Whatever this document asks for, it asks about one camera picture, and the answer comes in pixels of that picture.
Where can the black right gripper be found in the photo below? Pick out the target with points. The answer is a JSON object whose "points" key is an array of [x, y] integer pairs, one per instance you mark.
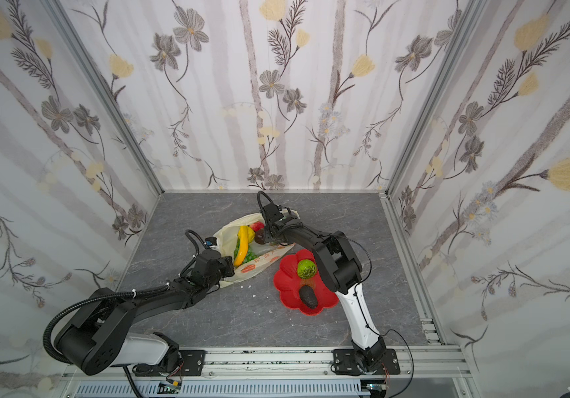
{"points": [[263, 234]]}

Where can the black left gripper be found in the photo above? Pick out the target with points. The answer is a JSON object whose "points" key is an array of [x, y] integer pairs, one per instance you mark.
{"points": [[226, 266]]}

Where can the dark maroon toy fruit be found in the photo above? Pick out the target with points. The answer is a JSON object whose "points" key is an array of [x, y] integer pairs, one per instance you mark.
{"points": [[260, 237]]}

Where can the yellow toy lemon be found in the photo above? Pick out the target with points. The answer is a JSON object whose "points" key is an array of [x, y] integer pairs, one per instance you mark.
{"points": [[250, 233]]}

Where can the cream printed plastic bag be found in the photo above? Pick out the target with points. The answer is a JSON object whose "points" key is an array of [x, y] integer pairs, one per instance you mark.
{"points": [[259, 256]]}

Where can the yellow toy banana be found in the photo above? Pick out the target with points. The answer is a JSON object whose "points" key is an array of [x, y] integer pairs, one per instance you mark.
{"points": [[243, 245]]}

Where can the green toy lime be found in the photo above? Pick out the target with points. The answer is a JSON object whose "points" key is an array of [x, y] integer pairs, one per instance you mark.
{"points": [[306, 269]]}

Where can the red flower-shaped plate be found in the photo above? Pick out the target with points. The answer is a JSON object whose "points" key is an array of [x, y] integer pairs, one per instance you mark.
{"points": [[288, 284]]}

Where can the dark brown toy avocado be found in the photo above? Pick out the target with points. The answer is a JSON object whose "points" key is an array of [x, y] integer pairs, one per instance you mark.
{"points": [[308, 297]]}

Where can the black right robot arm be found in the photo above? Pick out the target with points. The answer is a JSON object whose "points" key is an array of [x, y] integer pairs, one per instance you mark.
{"points": [[341, 272]]}

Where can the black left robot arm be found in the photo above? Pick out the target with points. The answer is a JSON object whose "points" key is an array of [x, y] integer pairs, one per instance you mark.
{"points": [[95, 334]]}

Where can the red toy fruit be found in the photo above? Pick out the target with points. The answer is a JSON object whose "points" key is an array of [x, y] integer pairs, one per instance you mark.
{"points": [[257, 226]]}

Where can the green toy grape bunch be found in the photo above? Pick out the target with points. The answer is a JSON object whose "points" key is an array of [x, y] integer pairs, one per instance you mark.
{"points": [[250, 255]]}

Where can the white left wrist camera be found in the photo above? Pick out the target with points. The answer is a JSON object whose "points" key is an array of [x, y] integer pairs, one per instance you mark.
{"points": [[211, 241]]}

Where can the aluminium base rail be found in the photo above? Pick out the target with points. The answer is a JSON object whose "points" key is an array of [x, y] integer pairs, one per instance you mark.
{"points": [[418, 371]]}

